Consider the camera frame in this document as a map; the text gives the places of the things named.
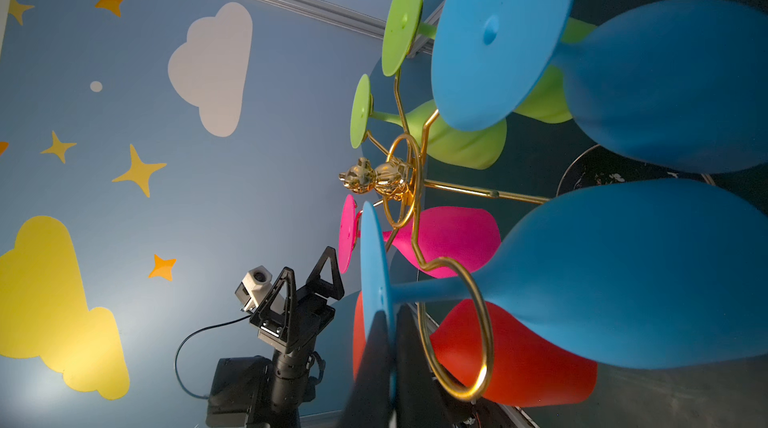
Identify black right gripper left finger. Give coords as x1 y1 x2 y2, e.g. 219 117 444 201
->
338 311 394 428

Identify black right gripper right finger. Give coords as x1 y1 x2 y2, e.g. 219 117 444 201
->
394 305 450 428

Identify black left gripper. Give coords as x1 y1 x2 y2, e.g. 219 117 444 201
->
248 246 346 357

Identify blue wine glass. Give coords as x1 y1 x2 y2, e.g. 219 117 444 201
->
431 0 767 174
359 178 767 401

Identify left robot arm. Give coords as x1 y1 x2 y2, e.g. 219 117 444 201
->
205 246 344 427

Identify red wine glass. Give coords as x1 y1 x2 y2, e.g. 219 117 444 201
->
352 292 599 409

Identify pink wine glass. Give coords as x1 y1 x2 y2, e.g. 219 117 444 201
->
337 195 501 272

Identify green wine glass front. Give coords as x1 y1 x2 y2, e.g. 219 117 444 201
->
349 74 508 170

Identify green wine glass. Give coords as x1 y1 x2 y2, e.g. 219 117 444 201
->
381 0 596 131
349 74 508 170

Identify green wine glass rear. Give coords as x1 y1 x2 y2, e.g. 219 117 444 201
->
381 0 596 131

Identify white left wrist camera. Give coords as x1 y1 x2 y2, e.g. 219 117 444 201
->
234 266 272 313

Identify black left camera cable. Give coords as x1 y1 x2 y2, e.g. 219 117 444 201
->
173 314 252 400

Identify gold wire glass rack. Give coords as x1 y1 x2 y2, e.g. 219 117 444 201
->
339 74 548 401

